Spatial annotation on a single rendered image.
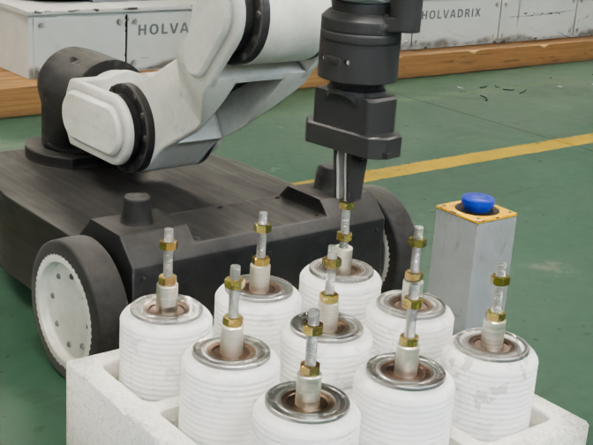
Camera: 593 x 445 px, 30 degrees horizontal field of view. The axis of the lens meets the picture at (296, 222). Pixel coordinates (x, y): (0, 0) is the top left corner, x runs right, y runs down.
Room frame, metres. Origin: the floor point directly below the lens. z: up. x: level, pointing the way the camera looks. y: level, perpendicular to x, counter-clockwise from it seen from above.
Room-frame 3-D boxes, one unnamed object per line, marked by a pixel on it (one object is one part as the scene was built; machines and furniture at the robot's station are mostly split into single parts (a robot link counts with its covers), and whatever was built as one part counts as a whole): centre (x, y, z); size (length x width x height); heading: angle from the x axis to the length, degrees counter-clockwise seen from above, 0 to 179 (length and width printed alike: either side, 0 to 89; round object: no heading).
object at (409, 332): (0.95, -0.11, 0.30); 0.01 x 0.01 x 0.08
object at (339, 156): (1.21, -0.05, 0.37); 0.03 x 0.02 x 0.06; 138
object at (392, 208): (1.73, -0.12, 0.10); 0.20 x 0.05 x 0.20; 40
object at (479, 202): (1.28, -0.22, 0.32); 0.04 x 0.04 x 0.02
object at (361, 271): (1.20, -0.06, 0.25); 0.08 x 0.08 x 0.01
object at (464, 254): (1.28, -0.22, 0.16); 0.07 x 0.07 x 0.31; 39
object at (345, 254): (1.20, -0.06, 0.26); 0.02 x 0.02 x 0.03
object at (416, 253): (1.11, -0.13, 0.30); 0.01 x 0.01 x 0.08
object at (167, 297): (1.06, 0.13, 0.26); 0.02 x 0.02 x 0.03
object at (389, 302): (1.11, -0.13, 0.25); 0.08 x 0.08 x 0.01
